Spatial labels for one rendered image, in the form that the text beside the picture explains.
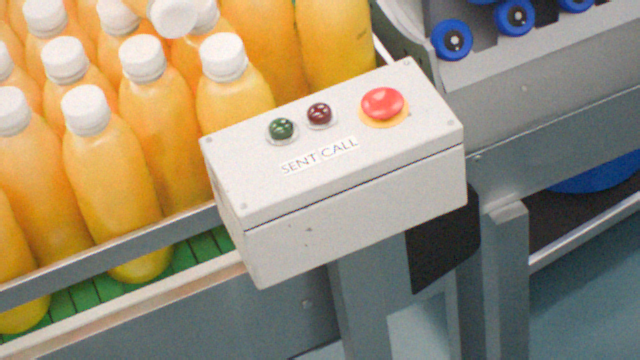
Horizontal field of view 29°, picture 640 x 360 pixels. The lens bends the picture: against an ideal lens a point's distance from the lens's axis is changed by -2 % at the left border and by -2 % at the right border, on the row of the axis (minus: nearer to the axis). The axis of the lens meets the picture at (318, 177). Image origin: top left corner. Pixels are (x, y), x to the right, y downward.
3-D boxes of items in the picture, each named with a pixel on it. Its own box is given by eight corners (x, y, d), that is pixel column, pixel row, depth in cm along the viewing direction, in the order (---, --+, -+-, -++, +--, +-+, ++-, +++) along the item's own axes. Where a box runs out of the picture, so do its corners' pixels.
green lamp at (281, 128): (299, 136, 105) (296, 126, 104) (274, 146, 105) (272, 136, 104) (289, 120, 107) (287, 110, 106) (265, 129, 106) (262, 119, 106)
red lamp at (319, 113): (337, 121, 106) (335, 111, 105) (313, 131, 106) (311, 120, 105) (327, 105, 107) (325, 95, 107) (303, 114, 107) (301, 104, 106)
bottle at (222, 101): (306, 186, 129) (276, 36, 114) (282, 241, 124) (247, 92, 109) (239, 175, 131) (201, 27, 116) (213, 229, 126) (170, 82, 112)
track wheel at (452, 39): (467, 12, 130) (460, 12, 132) (428, 27, 129) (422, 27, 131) (481, 53, 131) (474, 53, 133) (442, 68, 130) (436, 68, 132)
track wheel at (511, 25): (519, -15, 131) (512, -14, 133) (490, 14, 131) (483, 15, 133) (546, 17, 132) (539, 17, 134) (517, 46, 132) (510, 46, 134)
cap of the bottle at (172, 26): (165, 35, 113) (171, 47, 111) (140, 10, 110) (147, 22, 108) (199, 8, 112) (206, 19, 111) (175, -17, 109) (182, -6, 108)
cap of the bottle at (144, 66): (161, 43, 116) (156, 28, 114) (167, 70, 113) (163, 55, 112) (120, 54, 115) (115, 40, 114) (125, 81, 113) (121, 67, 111)
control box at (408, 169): (469, 205, 111) (463, 123, 104) (258, 293, 108) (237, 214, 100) (419, 134, 118) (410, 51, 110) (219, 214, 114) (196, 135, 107)
